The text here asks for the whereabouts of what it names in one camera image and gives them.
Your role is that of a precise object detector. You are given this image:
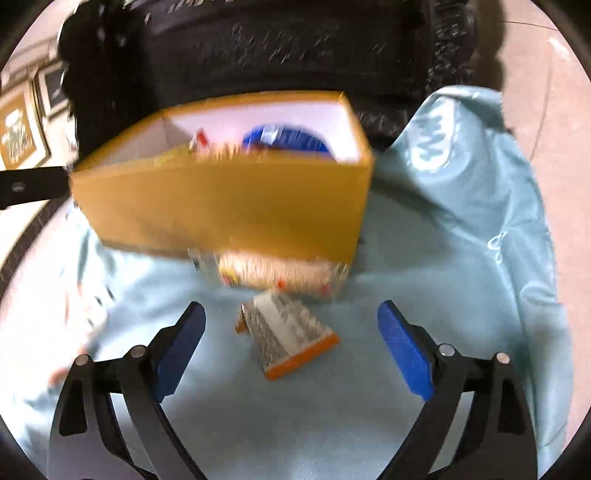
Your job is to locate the orange label rice cracker packet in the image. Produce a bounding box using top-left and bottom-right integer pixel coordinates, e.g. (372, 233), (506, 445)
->
(216, 250), (351, 302)

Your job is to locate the light blue printed cloth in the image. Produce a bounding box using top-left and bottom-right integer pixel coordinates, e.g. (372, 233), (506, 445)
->
(0, 84), (575, 480)

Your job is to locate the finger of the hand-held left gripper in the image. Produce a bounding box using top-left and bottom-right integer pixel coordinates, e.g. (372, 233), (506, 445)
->
(0, 165), (70, 210)

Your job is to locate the dark carved wooden bench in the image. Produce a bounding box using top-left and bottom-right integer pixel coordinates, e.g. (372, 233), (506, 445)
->
(55, 0), (506, 153)

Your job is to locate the framed gold picture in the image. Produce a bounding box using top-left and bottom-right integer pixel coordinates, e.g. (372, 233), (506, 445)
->
(0, 87), (50, 170)

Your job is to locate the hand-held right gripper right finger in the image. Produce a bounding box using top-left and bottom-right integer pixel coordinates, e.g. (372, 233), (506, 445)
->
(376, 300), (539, 480)

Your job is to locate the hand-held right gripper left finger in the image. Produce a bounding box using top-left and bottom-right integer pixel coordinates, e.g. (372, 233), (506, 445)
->
(46, 301), (207, 480)

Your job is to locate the yellow cardboard box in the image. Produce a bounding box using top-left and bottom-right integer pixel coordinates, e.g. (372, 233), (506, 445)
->
(69, 90), (376, 274)

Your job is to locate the blue snack packet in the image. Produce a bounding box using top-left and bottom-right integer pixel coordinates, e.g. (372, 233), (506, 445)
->
(241, 123), (335, 161)

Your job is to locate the framed eagle picture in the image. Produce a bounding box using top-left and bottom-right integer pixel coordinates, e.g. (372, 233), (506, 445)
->
(34, 61), (71, 119)

